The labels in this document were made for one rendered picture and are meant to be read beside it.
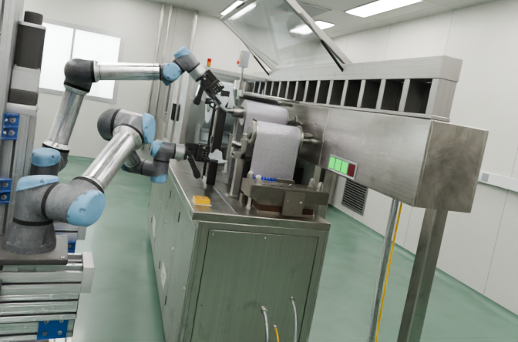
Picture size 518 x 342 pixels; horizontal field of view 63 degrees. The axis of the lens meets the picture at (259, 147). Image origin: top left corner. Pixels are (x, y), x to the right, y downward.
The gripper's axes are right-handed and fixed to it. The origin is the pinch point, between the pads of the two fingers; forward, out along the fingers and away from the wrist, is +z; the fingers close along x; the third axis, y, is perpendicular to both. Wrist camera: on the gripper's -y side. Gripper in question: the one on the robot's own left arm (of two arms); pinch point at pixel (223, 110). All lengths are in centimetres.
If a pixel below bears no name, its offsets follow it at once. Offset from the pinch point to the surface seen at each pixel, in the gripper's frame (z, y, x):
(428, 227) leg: 68, 20, -80
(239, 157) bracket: 24.2, -9.1, 2.4
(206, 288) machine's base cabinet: 49, -60, -30
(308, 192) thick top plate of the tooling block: 52, 3, -25
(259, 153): 27.5, -0.8, -4.9
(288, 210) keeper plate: 51, -10, -27
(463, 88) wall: 178, 227, 158
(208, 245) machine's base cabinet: 35, -47, -30
